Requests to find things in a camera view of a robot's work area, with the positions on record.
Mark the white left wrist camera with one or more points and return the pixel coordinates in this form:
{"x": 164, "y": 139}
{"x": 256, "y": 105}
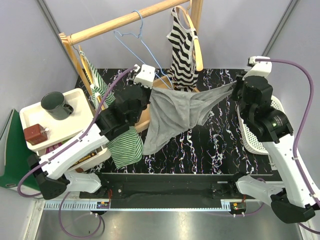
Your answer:
{"x": 145, "y": 75}

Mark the red brown cube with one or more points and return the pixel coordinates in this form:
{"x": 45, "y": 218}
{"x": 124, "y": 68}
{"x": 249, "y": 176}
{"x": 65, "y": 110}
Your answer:
{"x": 35, "y": 134}

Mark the wooden hanger left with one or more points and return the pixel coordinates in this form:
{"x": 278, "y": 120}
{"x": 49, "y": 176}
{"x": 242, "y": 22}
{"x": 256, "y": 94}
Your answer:
{"x": 89, "y": 75}

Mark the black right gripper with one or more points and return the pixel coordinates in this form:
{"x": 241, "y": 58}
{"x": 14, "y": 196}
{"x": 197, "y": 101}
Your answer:
{"x": 239, "y": 82}

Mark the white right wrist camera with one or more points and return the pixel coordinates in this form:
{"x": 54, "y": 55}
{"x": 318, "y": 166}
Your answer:
{"x": 260, "y": 66}

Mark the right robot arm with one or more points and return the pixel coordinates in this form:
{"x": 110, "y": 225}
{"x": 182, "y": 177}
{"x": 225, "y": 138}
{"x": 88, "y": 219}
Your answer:
{"x": 292, "y": 203}

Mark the green binder folder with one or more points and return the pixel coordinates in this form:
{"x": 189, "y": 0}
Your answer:
{"x": 13, "y": 152}

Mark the grey tank top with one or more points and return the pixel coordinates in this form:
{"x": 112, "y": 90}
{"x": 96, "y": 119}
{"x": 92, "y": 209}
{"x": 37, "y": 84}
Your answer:
{"x": 173, "y": 112}

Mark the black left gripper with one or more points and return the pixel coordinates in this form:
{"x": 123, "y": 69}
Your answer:
{"x": 148, "y": 91}

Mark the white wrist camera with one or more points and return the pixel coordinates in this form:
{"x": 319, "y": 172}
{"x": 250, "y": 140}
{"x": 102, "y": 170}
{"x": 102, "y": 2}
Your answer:
{"x": 145, "y": 75}
{"x": 260, "y": 66}

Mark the wooden hanger right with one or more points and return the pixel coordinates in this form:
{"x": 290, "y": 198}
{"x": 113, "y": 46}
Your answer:
{"x": 196, "y": 44}

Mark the green white striped top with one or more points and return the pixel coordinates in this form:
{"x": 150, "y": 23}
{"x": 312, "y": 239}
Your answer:
{"x": 127, "y": 148}

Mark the wooden hanger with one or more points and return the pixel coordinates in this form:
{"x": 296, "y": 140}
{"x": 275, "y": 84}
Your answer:
{"x": 196, "y": 44}
{"x": 89, "y": 75}

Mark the white perforated plastic basket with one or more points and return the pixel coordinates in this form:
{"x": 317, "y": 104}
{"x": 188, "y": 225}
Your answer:
{"x": 261, "y": 128}

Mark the black yellow book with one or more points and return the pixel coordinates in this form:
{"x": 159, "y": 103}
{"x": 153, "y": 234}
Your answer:
{"x": 85, "y": 158}

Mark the dark green mug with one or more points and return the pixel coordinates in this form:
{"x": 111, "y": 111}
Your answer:
{"x": 55, "y": 104}

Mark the black white striped tank top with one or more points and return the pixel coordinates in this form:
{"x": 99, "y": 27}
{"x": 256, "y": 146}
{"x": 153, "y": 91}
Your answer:
{"x": 182, "y": 71}

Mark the purple book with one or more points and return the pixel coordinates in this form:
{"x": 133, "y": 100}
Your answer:
{"x": 53, "y": 147}

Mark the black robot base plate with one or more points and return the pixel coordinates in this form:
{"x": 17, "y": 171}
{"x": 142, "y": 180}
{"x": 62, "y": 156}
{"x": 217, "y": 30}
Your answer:
{"x": 141, "y": 191}

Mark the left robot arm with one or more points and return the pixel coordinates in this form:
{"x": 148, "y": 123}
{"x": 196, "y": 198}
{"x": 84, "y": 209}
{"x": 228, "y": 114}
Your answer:
{"x": 113, "y": 127}

